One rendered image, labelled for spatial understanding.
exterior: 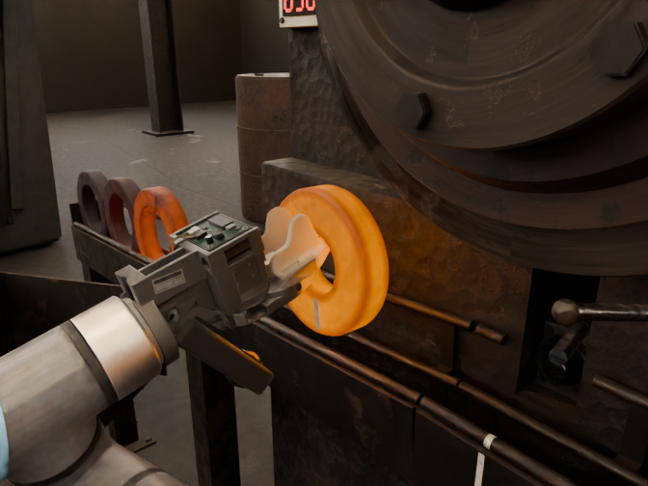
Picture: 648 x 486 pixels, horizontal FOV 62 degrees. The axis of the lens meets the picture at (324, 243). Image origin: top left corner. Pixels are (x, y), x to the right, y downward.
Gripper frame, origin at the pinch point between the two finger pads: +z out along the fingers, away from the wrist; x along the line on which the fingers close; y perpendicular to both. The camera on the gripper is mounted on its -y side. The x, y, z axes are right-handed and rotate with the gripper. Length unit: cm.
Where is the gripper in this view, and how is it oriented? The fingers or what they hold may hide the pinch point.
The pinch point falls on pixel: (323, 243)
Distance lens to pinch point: 56.0
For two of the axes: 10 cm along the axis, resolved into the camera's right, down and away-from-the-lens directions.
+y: -2.1, -8.6, -4.7
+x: -6.5, -2.4, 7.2
